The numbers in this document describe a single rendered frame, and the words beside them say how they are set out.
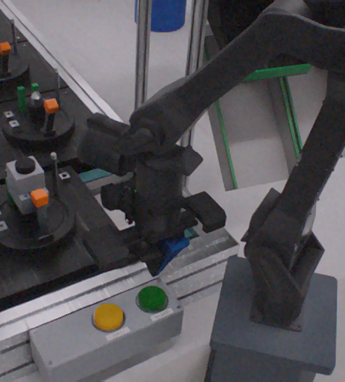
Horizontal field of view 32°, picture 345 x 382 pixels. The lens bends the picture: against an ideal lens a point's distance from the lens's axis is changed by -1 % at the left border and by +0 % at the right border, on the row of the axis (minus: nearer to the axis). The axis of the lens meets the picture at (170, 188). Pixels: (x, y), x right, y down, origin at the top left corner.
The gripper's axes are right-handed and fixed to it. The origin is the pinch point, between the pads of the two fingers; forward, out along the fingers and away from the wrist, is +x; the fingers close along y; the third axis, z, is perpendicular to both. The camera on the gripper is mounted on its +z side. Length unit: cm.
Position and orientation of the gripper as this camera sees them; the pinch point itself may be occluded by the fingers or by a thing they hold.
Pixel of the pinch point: (154, 257)
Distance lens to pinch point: 81.1
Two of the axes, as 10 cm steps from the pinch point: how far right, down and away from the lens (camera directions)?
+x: -0.6, 7.7, 6.3
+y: -8.5, 2.9, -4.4
